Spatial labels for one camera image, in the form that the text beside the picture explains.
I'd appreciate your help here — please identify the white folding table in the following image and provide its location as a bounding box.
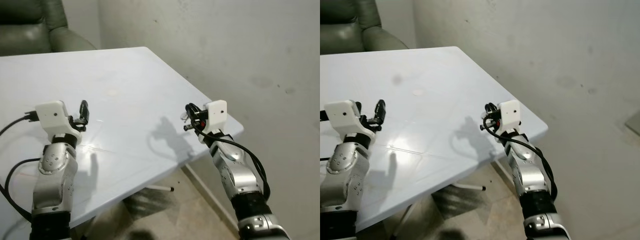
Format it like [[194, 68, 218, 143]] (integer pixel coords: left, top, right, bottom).
[[0, 46, 245, 236], [320, 46, 549, 231]]

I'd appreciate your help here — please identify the green leather armchair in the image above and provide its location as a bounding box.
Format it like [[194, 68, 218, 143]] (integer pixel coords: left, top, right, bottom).
[[320, 0, 409, 55], [0, 0, 97, 57]]

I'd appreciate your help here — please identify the white table leg tube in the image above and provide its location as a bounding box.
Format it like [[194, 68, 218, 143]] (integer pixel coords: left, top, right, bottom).
[[394, 202, 417, 240], [82, 215, 102, 240]]

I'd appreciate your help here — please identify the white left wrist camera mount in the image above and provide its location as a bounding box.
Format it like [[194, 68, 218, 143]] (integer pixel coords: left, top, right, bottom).
[[324, 100, 373, 143], [35, 100, 83, 147]]

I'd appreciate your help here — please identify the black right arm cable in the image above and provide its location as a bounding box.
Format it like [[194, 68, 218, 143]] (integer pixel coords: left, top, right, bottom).
[[185, 102, 272, 201], [482, 102, 558, 201]]

